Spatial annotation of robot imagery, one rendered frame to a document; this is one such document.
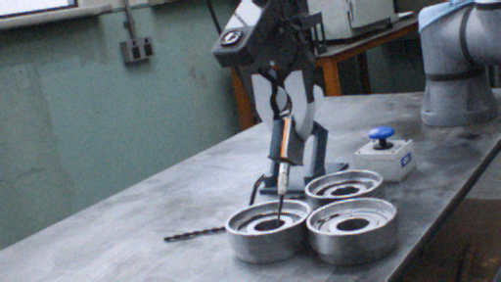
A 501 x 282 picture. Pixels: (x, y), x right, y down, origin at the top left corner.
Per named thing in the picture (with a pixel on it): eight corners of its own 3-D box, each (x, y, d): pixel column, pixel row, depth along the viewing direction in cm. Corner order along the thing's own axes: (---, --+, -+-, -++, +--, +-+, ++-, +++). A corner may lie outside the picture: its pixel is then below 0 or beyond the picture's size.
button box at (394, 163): (400, 182, 93) (395, 151, 92) (357, 181, 96) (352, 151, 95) (419, 164, 99) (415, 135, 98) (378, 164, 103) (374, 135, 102)
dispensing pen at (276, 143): (256, 228, 72) (275, 92, 77) (275, 234, 76) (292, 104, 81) (273, 229, 71) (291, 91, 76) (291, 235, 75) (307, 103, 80)
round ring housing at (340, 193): (359, 192, 92) (355, 164, 91) (402, 209, 83) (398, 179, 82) (296, 213, 87) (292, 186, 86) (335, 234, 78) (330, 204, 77)
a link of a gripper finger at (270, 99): (300, 132, 83) (296, 63, 80) (279, 146, 77) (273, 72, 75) (280, 130, 84) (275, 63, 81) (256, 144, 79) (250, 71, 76)
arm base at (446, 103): (435, 108, 135) (431, 63, 133) (506, 106, 128) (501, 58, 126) (411, 127, 123) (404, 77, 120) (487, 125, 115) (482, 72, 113)
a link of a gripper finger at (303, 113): (341, 128, 80) (322, 58, 78) (320, 142, 75) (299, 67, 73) (319, 131, 81) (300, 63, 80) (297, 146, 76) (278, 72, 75)
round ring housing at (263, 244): (331, 246, 75) (325, 213, 74) (250, 275, 70) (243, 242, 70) (294, 222, 84) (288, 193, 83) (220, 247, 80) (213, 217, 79)
